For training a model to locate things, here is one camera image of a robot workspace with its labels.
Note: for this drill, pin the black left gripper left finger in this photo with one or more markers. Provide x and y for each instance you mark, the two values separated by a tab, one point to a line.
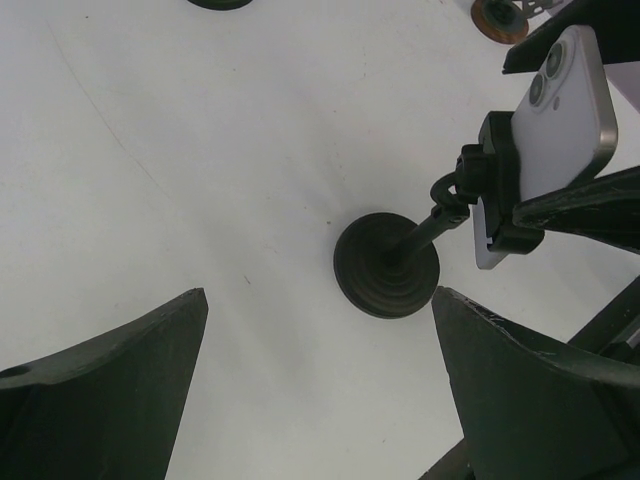
109	407

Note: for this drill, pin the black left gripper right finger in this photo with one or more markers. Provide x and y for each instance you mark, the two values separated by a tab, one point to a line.
533	407

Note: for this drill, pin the white smartphone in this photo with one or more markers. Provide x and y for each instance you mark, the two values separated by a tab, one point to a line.
564	128

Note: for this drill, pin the black round-base phone stand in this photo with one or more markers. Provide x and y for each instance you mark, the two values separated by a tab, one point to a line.
387	265

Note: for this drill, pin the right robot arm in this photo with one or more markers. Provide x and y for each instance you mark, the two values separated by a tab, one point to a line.
616	25

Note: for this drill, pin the wooden-base metal phone stand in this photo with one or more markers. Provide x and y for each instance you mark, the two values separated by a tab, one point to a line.
506	21

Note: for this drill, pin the black phone stand rear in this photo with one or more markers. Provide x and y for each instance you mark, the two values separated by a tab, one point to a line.
220	5

